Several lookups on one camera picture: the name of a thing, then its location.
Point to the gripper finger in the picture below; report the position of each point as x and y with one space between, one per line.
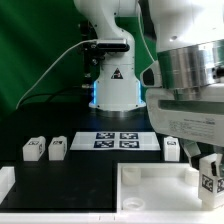
191 149

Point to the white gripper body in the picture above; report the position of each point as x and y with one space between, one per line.
197 120

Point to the white square tabletop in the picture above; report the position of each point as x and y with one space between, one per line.
158 187

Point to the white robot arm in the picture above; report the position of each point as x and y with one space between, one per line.
166 56

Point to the white sheet with markers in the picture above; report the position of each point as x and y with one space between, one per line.
137 141

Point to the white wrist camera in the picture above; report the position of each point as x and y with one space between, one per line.
151 76

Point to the black camera on base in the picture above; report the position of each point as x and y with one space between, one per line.
111 45

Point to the black camera stand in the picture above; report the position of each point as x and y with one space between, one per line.
86 31

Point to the white left obstacle bracket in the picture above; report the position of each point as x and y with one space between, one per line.
7 180

